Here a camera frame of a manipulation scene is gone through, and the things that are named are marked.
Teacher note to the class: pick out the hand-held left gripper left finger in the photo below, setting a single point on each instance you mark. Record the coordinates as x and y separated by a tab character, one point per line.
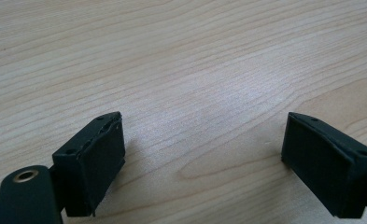
91	161

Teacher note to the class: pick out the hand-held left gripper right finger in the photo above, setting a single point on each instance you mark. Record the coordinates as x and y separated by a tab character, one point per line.
324	165

